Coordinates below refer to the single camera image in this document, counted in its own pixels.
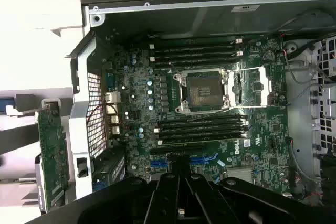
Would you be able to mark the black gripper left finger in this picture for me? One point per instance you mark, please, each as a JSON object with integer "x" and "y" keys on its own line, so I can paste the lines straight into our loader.
{"x": 162, "y": 197}

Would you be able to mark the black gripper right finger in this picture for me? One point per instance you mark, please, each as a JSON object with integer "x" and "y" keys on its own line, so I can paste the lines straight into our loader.
{"x": 207, "y": 203}

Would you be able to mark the blue expansion slot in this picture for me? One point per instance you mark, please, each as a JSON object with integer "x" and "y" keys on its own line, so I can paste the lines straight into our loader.
{"x": 203, "y": 160}

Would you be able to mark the silver chipset heat sink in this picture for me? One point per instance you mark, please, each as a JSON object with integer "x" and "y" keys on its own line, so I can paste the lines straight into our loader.
{"x": 240, "y": 174}

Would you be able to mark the black expansion slot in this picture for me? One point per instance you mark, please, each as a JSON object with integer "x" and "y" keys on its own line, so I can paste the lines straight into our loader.
{"x": 176, "y": 151}

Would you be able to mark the black RAM slot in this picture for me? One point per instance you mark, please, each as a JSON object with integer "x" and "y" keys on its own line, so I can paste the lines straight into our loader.
{"x": 194, "y": 62}
{"x": 202, "y": 132}
{"x": 194, "y": 48}
{"x": 194, "y": 41}
{"x": 202, "y": 126}
{"x": 202, "y": 119}
{"x": 194, "y": 54}

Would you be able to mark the green Dell motherboard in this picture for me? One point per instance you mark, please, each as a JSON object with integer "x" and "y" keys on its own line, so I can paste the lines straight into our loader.
{"x": 262, "y": 129}

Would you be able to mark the silver rear port stack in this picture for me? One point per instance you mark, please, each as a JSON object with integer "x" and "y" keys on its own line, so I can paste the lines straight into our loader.
{"x": 113, "y": 113}

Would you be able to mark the CPU socket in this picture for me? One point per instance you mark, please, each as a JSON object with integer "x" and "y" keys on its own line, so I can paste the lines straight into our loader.
{"x": 202, "y": 93}

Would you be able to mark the black open PC case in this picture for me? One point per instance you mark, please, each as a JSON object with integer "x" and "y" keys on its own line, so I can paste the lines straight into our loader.
{"x": 84, "y": 119}

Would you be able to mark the thin metal locking lever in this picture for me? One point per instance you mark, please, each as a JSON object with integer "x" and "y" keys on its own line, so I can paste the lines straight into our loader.
{"x": 262, "y": 105}

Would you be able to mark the silver socket cover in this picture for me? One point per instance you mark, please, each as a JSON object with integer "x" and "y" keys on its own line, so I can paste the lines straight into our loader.
{"x": 265, "y": 87}

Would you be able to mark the perforated metal drive cage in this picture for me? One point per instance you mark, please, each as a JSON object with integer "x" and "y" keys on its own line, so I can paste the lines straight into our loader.
{"x": 326, "y": 119}

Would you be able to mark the blue disk caddy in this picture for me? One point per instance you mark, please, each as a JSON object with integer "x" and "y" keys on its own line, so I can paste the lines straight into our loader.
{"x": 5, "y": 104}

